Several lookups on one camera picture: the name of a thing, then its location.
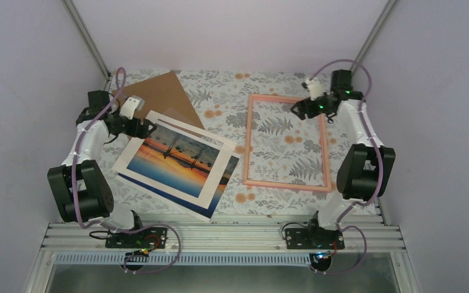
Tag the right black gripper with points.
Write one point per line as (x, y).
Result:
(300, 105)

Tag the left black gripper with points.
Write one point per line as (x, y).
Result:
(134, 131)

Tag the white photo mat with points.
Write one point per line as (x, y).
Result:
(167, 141)

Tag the pink picture frame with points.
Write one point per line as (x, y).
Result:
(282, 151)

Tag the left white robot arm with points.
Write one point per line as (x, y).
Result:
(80, 189)

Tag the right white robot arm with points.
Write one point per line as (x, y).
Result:
(364, 172)

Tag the sunset photo print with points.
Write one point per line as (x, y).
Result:
(196, 189)

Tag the brown backing board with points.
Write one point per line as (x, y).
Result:
(161, 93)

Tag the floral table cloth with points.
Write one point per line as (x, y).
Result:
(220, 99)

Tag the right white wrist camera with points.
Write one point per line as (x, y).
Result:
(315, 88)

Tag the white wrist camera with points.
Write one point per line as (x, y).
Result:
(130, 106)
(315, 88)

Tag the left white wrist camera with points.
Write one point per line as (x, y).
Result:
(130, 106)

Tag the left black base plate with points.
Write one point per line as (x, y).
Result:
(144, 240)

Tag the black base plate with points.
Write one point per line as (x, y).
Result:
(321, 239)
(144, 240)

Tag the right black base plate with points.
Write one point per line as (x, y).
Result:
(321, 239)

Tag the blue slotted cable duct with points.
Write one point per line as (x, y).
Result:
(186, 258)

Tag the aluminium rail base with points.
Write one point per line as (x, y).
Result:
(237, 233)

